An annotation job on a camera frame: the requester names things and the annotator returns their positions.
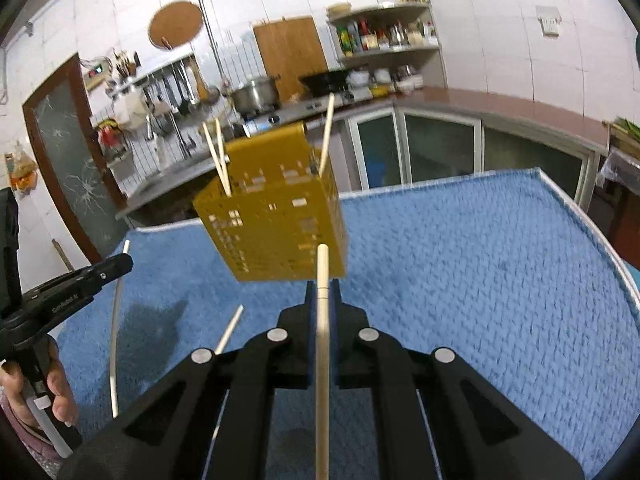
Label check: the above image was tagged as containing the person left hand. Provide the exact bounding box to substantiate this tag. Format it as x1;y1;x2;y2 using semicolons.
1;336;79;428

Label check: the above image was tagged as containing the blue textured table cloth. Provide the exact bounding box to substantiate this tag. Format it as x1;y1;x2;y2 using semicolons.
58;171;639;479

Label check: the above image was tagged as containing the yellow perforated utensil holder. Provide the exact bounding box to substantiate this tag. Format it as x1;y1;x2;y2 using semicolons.
193;122;347;282

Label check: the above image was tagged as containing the steel cooking pot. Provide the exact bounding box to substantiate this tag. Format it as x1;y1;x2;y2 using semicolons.
230;76;281;116

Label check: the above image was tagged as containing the round woven mat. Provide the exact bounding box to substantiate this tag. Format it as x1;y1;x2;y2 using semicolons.
148;0;203;50

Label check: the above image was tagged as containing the wooden crate with vegetables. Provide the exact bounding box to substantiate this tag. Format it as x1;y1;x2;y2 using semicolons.
606;122;640;159

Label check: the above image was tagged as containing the black wok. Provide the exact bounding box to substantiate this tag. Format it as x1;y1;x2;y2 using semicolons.
298;70;349;98

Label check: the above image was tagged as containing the wooden cutting board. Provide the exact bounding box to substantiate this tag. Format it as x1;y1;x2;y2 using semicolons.
253;16;328;102

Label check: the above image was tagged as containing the wall utensil rack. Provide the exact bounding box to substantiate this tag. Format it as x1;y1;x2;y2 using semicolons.
105;52;194;99

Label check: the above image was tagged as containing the corner wall shelf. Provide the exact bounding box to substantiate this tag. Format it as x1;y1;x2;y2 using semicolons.
328;2;447;88

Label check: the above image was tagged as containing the white wall socket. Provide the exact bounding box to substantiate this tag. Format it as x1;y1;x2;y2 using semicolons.
536;6;562;38

